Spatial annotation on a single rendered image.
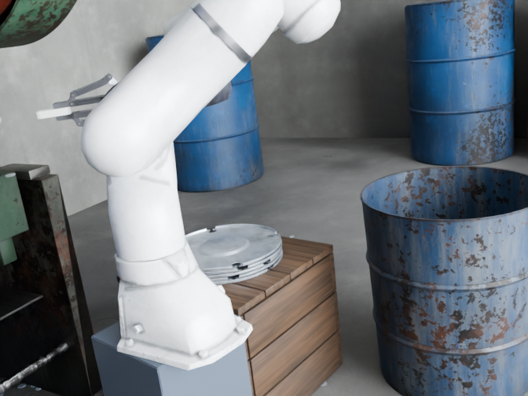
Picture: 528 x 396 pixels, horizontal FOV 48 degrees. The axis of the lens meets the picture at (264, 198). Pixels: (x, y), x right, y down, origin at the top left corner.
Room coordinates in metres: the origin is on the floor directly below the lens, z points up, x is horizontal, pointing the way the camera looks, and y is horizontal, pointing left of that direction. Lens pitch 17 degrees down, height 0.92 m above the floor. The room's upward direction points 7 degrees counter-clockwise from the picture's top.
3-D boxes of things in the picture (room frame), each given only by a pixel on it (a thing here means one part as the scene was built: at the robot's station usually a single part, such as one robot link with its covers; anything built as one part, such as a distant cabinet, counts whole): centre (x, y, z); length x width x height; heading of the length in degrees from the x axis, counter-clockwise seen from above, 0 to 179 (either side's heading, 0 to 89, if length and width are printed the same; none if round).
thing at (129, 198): (0.93, 0.19, 0.71); 0.18 x 0.11 x 0.25; 0
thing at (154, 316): (0.87, 0.16, 0.52); 0.22 x 0.19 x 0.14; 46
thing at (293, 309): (1.39, 0.11, 0.18); 0.40 x 0.38 x 0.35; 50
